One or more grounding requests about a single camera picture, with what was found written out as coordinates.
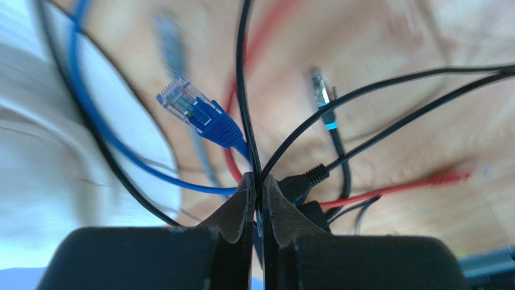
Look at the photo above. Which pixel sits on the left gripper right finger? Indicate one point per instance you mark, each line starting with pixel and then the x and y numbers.
pixel 300 255

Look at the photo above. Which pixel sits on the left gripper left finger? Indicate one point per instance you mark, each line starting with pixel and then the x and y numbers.
pixel 216 254

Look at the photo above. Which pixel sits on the black network switch box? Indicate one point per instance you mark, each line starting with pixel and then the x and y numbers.
pixel 491 270

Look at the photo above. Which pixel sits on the black power adapter brick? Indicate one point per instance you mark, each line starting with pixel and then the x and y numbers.
pixel 315 214

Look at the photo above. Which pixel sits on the beige bucket hat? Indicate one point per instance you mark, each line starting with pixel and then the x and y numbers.
pixel 54 178

